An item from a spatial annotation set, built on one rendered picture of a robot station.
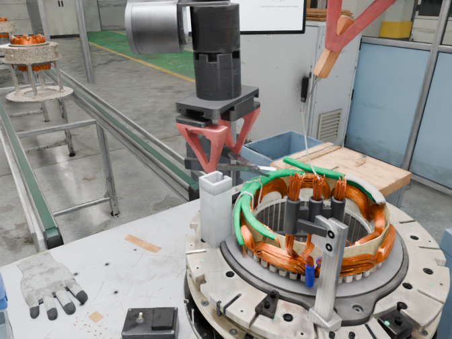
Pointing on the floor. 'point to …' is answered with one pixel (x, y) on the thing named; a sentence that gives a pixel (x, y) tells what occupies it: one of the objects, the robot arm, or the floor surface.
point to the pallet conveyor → (46, 232)
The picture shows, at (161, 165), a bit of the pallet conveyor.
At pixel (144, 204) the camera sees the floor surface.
